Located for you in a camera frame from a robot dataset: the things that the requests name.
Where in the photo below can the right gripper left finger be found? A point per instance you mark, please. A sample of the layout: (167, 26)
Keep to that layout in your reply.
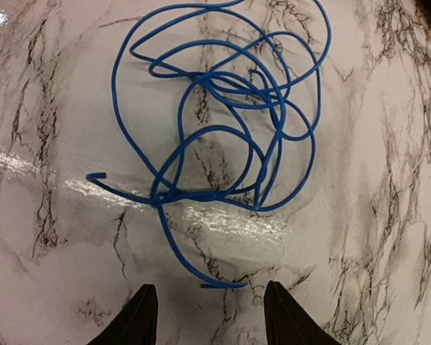
(136, 323)

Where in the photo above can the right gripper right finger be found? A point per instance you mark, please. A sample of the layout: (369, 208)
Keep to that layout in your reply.
(287, 322)

